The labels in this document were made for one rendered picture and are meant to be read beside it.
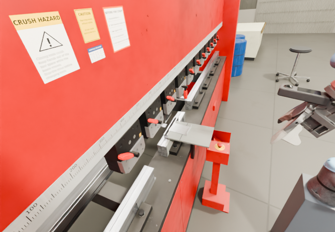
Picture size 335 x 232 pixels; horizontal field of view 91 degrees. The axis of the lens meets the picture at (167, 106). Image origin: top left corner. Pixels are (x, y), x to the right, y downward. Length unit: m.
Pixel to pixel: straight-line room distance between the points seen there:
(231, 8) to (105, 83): 2.61
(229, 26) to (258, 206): 2.38
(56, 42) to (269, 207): 2.02
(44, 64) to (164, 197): 0.79
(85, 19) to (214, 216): 1.79
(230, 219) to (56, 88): 1.77
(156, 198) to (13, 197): 0.66
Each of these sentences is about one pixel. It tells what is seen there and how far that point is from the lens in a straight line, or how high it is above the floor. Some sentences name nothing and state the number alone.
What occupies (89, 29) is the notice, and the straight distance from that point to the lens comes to 0.47.
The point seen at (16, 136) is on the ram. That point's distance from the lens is 0.39.
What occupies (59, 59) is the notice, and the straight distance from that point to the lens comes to 0.41.
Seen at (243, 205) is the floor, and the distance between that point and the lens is 1.99.
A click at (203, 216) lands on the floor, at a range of 1.88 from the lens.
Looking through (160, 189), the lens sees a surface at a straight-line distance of 0.99.
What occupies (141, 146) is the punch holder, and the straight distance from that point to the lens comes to 0.72.
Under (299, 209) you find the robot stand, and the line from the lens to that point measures 1.32.
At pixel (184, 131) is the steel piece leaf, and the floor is 1.00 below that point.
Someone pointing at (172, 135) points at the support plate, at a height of 1.00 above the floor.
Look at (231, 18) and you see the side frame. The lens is 2.95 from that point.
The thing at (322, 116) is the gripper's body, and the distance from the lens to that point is 0.60.
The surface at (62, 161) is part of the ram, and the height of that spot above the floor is 1.43.
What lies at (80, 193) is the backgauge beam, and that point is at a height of 0.99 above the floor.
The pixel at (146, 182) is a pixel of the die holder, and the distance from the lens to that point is 0.91.
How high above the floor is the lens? 1.71
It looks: 32 degrees down
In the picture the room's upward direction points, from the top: 6 degrees counter-clockwise
